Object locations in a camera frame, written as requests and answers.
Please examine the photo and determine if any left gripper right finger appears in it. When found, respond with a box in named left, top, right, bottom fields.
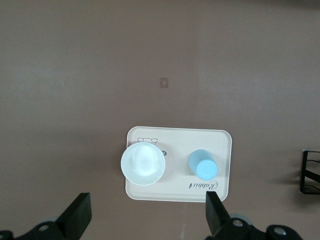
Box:
left=204, top=190, right=305, bottom=240

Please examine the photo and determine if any light blue plastic cup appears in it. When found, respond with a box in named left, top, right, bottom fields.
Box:
left=187, top=149, right=218, bottom=180

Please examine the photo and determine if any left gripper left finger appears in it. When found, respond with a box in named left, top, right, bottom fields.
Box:
left=0, top=192, right=92, bottom=240

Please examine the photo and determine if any white bowl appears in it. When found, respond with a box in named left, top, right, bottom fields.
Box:
left=120, top=142, right=167, bottom=187

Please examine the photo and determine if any black wire cup rack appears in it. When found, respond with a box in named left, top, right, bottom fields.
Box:
left=299, top=149, right=320, bottom=195

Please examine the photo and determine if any beige rabbit print tray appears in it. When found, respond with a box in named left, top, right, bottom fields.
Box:
left=125, top=126, right=233, bottom=203

